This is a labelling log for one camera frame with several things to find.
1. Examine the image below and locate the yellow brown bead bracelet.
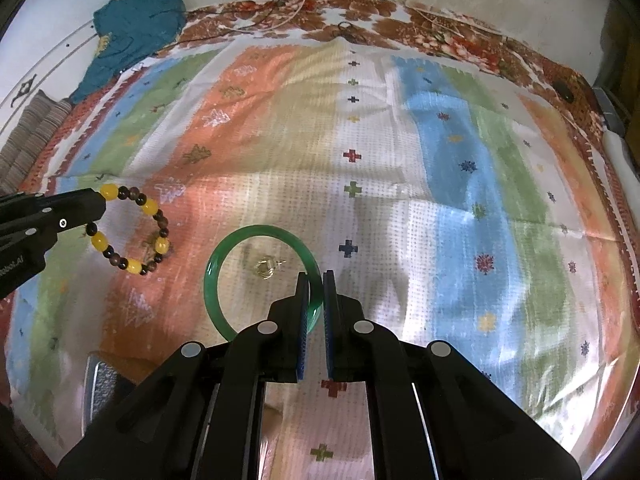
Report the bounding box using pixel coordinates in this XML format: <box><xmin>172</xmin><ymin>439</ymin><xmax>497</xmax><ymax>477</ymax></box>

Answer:
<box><xmin>84</xmin><ymin>183</ymin><xmax>172</xmax><ymax>276</ymax></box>

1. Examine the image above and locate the small gold ring charm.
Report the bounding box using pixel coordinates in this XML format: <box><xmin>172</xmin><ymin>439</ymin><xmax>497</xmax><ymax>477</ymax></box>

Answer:
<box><xmin>254</xmin><ymin>255</ymin><xmax>285</xmax><ymax>281</ymax></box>

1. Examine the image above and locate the green jade bangle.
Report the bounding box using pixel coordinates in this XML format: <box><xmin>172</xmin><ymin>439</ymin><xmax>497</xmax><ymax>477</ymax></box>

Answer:
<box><xmin>203</xmin><ymin>224</ymin><xmax>323</xmax><ymax>341</ymax></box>

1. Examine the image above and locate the striped brown pillow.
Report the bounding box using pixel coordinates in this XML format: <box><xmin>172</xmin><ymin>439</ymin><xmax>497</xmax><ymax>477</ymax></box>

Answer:
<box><xmin>1</xmin><ymin>90</ymin><xmax>73</xmax><ymax>195</ymax></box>

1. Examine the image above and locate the silver metal tin box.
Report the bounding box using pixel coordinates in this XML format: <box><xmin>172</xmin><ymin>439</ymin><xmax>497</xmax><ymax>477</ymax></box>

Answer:
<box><xmin>81</xmin><ymin>352</ymin><xmax>136</xmax><ymax>434</ymax></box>

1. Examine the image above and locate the striped colourful cloth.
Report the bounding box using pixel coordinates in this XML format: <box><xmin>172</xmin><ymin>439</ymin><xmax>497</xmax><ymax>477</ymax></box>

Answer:
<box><xmin>6</xmin><ymin>40</ymin><xmax>639</xmax><ymax>474</ymax></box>

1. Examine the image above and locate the teal garment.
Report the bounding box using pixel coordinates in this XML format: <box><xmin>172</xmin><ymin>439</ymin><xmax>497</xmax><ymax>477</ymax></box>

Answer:
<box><xmin>70</xmin><ymin>0</ymin><xmax>186</xmax><ymax>105</ymax></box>

